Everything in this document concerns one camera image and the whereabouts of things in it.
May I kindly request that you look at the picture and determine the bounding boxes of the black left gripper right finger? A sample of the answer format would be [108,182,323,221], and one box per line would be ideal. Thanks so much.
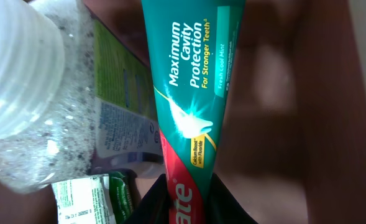
[205,173,257,224]

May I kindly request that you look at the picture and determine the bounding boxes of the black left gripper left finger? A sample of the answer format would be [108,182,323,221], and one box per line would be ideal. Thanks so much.
[124,174,170,224]

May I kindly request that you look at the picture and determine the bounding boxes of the green white sachet packet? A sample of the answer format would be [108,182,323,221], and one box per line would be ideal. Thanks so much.
[52,172,134,224]

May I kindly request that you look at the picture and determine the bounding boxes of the Colgate toothpaste tube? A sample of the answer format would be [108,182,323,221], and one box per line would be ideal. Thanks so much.
[142,0,245,224]

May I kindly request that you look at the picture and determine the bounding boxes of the clear bottle blue liquid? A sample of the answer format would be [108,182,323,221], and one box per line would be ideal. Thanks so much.
[0,0,95,194]

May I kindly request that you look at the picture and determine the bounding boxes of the white box pink interior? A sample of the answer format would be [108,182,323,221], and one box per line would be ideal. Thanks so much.
[0,0,366,223]

